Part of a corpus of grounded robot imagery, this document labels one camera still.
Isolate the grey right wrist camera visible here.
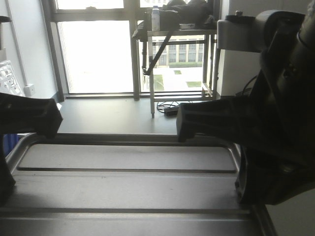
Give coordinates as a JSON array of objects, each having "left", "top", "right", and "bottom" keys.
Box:
[{"left": 216, "top": 9, "right": 306, "bottom": 54}]

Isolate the metal table by window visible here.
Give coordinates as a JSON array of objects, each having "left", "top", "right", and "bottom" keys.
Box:
[{"left": 142, "top": 29, "right": 217, "bottom": 116}]

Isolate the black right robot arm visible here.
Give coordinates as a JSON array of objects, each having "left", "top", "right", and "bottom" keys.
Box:
[{"left": 177, "top": 11, "right": 315, "bottom": 205}]

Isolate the black bag on table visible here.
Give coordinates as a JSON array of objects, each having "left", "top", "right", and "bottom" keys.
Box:
[{"left": 142, "top": 0, "right": 217, "bottom": 75}]

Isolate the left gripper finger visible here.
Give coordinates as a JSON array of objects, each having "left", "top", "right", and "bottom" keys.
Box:
[{"left": 0, "top": 134, "right": 16, "bottom": 206}]

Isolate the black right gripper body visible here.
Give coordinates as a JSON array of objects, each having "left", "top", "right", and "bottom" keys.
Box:
[{"left": 177, "top": 96, "right": 315, "bottom": 205}]

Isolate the silver metal tray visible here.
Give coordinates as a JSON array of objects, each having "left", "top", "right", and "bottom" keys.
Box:
[{"left": 0, "top": 134, "right": 276, "bottom": 236}]

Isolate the white wall socket box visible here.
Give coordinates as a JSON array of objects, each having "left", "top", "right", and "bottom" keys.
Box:
[{"left": 23, "top": 84, "right": 35, "bottom": 97}]

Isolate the white bottle on table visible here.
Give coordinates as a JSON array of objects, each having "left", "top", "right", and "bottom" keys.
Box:
[{"left": 151, "top": 6, "right": 160, "bottom": 31}]

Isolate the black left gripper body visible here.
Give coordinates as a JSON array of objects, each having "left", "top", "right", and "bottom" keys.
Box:
[{"left": 0, "top": 93, "right": 63, "bottom": 138}]

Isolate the black power strip on floor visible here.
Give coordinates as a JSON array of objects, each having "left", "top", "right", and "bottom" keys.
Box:
[{"left": 156, "top": 101, "right": 193, "bottom": 117}]

